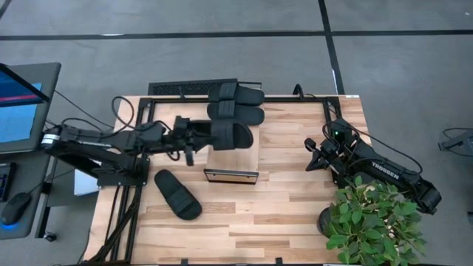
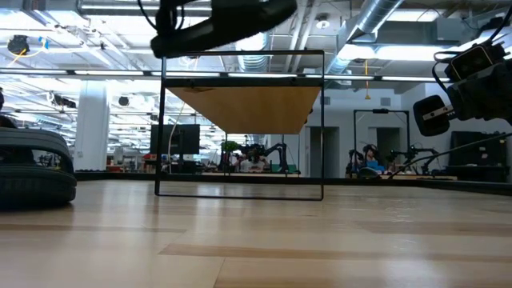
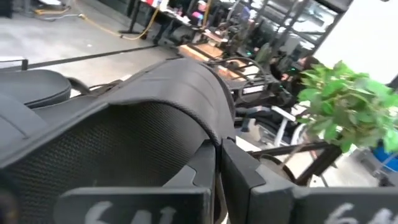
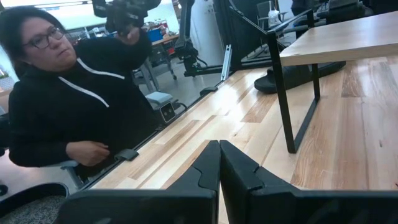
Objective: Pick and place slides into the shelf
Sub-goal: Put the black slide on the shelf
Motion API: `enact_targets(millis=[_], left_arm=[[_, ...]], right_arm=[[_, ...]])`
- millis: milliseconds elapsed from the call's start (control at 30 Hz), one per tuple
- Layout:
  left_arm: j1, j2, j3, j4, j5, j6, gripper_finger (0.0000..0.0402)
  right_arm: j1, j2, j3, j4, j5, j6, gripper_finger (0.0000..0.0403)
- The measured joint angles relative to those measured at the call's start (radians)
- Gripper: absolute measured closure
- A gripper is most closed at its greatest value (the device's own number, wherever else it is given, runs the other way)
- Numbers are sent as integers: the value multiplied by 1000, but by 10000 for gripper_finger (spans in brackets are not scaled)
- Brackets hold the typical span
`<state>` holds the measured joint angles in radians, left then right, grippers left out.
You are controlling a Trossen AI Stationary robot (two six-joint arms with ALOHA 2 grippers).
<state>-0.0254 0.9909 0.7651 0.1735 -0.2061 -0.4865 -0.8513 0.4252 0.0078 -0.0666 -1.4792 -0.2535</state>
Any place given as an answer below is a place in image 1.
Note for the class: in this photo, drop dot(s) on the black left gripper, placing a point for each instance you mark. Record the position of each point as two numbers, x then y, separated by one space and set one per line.
181 136

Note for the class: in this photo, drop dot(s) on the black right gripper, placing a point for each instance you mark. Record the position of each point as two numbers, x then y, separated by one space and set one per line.
329 151

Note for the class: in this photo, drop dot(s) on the black rubber slide sandal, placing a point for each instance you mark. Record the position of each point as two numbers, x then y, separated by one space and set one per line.
240 136
177 194
247 97
247 115

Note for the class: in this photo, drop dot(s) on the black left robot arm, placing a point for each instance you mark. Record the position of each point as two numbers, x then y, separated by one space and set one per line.
111 142

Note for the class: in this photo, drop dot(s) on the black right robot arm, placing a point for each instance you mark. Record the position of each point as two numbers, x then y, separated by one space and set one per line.
384 171

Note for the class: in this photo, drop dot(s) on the black perforated panel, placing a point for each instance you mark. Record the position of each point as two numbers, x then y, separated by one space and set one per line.
184 88

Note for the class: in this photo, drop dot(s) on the black plant pot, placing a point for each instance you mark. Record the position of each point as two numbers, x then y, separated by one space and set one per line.
325 221

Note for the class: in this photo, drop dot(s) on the green leafy plant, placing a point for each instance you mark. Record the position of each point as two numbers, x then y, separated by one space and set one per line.
373 221

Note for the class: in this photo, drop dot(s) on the white box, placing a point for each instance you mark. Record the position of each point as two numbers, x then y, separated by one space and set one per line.
85 184

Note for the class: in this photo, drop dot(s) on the grey computer desk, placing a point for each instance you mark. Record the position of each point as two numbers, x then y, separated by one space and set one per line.
33 173

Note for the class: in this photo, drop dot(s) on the black desk caster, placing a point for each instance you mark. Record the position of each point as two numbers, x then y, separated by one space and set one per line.
51 236

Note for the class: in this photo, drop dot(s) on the grey computer monitor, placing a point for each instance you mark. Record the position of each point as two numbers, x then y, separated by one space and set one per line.
22 111

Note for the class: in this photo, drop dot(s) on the black computer mouse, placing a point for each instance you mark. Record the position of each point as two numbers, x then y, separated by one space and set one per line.
16 207

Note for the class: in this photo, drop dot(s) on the black keyboard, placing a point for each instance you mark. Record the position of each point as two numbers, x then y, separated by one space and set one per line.
5 181

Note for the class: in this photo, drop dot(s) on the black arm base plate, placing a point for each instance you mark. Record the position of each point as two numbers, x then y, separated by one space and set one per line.
334 177
122 180

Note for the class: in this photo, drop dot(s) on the wooden shelf with black frame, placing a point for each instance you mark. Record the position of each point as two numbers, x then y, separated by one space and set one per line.
233 160

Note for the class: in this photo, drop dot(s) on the black metal table frame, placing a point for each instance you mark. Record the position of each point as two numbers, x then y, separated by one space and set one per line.
177 100

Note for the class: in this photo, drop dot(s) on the black table edge bracket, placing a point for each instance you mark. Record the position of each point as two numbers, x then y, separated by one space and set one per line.
279 261
184 262

